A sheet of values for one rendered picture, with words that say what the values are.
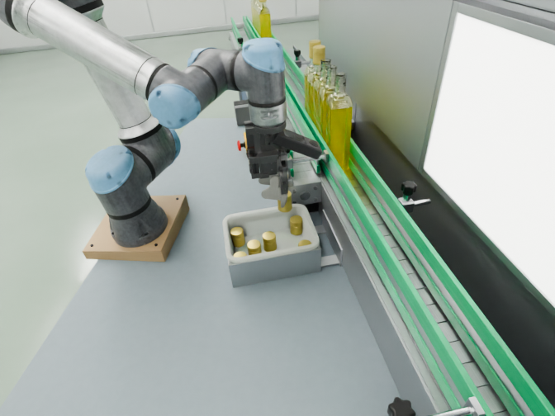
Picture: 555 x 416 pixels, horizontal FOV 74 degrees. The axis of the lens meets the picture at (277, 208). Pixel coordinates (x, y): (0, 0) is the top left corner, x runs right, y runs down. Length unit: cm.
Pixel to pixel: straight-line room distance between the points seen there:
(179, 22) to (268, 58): 621
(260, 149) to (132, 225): 41
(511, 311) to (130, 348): 75
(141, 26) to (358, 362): 654
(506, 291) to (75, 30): 87
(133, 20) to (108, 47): 621
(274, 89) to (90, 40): 32
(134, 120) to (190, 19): 592
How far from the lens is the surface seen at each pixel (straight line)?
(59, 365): 94
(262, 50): 70
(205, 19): 688
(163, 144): 103
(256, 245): 92
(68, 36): 78
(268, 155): 78
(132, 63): 71
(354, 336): 84
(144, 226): 103
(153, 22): 692
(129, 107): 100
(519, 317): 78
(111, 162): 96
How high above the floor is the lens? 145
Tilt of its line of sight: 38 degrees down
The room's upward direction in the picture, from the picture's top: 4 degrees counter-clockwise
